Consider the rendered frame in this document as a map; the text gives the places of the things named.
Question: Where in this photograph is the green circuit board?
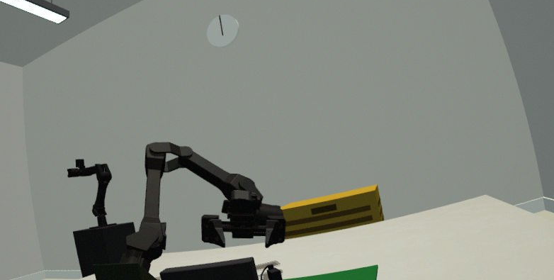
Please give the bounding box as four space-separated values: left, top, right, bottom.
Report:
282 265 378 280

